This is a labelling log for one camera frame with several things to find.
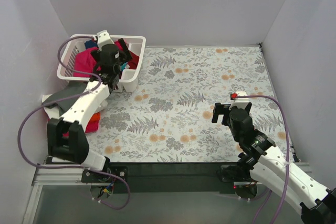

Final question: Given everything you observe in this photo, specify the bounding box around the teal t shirt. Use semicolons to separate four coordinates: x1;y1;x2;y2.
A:
120;62;130;72

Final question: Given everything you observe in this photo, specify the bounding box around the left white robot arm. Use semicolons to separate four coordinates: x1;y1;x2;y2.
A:
47;34;132;182

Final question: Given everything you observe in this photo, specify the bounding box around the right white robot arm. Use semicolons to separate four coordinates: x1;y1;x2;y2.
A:
212;102;335;223

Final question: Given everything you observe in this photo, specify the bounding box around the navy blue t shirt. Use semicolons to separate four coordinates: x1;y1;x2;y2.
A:
84;40;98;49

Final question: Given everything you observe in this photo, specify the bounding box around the pink t shirt in basket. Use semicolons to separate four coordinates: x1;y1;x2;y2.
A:
73;47;98;78

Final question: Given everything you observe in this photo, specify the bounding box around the dark red t shirt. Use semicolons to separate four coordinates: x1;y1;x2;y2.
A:
115;41;140;70

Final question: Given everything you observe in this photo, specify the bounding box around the white plastic laundry basket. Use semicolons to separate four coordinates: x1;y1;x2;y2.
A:
57;30;146;92

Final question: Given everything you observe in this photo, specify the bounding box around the grey folded t shirt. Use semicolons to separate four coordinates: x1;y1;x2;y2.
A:
42;81;87;116

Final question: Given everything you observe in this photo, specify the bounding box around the floral patterned table mat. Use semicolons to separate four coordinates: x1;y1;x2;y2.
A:
87;47;287;162

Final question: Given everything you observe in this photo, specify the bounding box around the orange folded t shirt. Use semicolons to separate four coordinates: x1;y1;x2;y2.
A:
91;112;100;122

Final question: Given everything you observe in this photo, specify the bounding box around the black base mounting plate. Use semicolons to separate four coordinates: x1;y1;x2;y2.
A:
80;162;270;195

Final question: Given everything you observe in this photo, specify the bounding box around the pink folded t shirt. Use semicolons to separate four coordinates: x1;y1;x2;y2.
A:
61;119;100;138

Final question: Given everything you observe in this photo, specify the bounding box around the white folded t shirt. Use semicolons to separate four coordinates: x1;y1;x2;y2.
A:
43;100;108;120

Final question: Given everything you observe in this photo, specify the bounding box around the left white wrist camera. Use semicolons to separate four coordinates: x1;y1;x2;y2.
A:
97;30;114;50

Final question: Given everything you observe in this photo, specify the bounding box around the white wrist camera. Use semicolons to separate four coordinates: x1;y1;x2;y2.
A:
97;30;114;50
229;91;252;113

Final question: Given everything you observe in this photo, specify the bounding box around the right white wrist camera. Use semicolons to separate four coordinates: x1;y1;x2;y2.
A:
229;91;252;113

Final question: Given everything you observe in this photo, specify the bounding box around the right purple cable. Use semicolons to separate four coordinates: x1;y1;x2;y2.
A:
235;95;291;224

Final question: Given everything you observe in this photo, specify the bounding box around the aluminium frame rail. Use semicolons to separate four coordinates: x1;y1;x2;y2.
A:
22;162;91;224

